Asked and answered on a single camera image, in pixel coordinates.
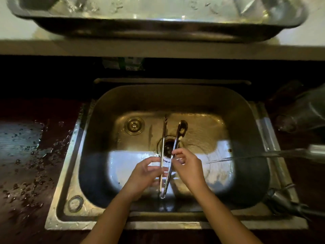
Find person's right hand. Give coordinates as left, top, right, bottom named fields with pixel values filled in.
left=171, top=147, right=209, bottom=194

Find person's left hand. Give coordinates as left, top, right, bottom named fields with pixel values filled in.
left=124, top=157, right=169, bottom=200

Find stainless steel tongs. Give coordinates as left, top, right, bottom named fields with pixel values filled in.
left=159, top=115, right=189, bottom=200

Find steel faucet spout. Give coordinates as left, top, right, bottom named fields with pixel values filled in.
left=262, top=144, right=325, bottom=163

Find person's right forearm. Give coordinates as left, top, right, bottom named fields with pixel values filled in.
left=194, top=184, right=256, bottom=244

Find sink drain strainer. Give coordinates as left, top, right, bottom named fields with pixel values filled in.
left=157, top=136, right=180, bottom=159

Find person's left forearm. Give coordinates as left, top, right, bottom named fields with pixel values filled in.
left=81, top=190, right=143, bottom=244

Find stainless steel sink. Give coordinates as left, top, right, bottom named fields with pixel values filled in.
left=45, top=78, right=309, bottom=230

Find round steel overflow cap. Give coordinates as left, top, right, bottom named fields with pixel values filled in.
left=124, top=117, right=145, bottom=136

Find round steel hole cover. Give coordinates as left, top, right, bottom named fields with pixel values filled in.
left=67, top=196, right=84, bottom=213

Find clear glass cup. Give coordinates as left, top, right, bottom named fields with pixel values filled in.
left=274, top=83, right=325, bottom=140

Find stainless steel tray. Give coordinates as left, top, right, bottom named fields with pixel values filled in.
left=7, top=0, right=309, bottom=44

